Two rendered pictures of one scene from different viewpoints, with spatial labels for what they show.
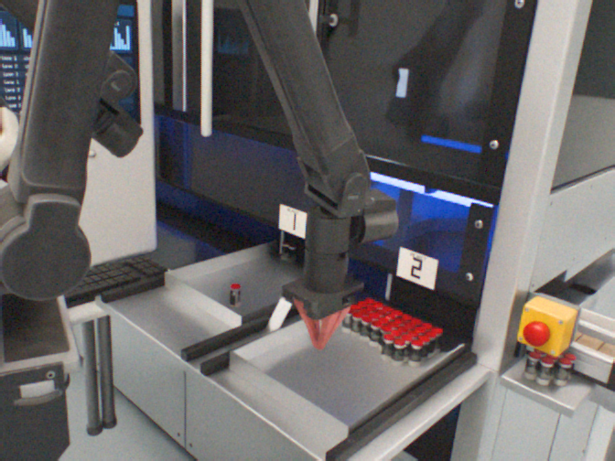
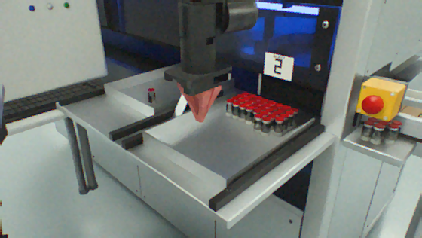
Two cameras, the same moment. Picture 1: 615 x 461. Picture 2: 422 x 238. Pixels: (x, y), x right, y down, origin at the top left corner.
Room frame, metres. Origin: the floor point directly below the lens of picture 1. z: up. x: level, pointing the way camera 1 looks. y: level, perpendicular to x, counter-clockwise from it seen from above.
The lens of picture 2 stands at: (0.19, -0.06, 1.28)
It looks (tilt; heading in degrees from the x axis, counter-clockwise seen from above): 27 degrees down; 2
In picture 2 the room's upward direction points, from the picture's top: straight up
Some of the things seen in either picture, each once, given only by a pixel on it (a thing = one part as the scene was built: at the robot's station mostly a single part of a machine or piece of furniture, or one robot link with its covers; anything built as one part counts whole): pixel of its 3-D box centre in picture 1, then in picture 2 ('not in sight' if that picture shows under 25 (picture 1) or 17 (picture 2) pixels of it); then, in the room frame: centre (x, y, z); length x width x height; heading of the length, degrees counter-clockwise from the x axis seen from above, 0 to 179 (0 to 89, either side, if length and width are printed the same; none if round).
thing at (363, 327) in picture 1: (380, 336); (252, 116); (0.94, -0.15, 0.90); 0.18 x 0.02 x 0.05; 48
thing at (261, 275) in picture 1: (261, 279); (172, 86); (1.17, 0.09, 0.90); 0.34 x 0.26 x 0.04; 138
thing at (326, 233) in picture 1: (331, 229); (200, 18); (0.70, -0.03, 1.19); 0.07 x 0.06 x 0.07; 125
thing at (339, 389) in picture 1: (350, 356); (230, 130); (0.88, -0.09, 0.90); 0.34 x 0.26 x 0.04; 138
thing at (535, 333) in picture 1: (537, 332); (373, 104); (0.83, -0.39, 0.99); 0.04 x 0.04 x 0.04; 48
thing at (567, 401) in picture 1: (550, 380); (380, 141); (0.89, -0.46, 0.87); 0.14 x 0.13 x 0.02; 138
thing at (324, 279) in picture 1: (324, 272); (198, 57); (0.70, -0.03, 1.13); 0.10 x 0.07 x 0.07; 138
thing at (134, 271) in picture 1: (88, 284); (58, 97); (1.24, 0.52, 0.82); 0.40 x 0.14 x 0.02; 138
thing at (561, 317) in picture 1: (547, 324); (380, 98); (0.86, -0.42, 0.99); 0.08 x 0.07 x 0.07; 138
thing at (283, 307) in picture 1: (259, 325); (166, 114); (0.94, 0.08, 0.91); 0.14 x 0.03 x 0.06; 138
